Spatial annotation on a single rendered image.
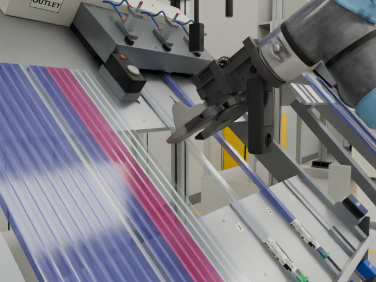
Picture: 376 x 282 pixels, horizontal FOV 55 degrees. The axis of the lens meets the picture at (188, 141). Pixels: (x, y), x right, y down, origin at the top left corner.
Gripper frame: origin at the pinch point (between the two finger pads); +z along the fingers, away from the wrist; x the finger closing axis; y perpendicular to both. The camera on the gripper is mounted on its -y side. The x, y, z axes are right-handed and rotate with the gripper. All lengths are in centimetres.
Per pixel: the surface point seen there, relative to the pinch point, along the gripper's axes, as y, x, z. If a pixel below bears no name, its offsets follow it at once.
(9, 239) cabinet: 7, 1, 71
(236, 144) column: 52, -295, 150
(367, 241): -31.5, -27.0, -9.8
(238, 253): -20.1, 7.5, -4.5
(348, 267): -31.3, -12.0, -9.7
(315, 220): -23.1, -19.9, -5.3
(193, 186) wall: 29, -238, 185
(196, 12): 16.0, 2.3, -14.4
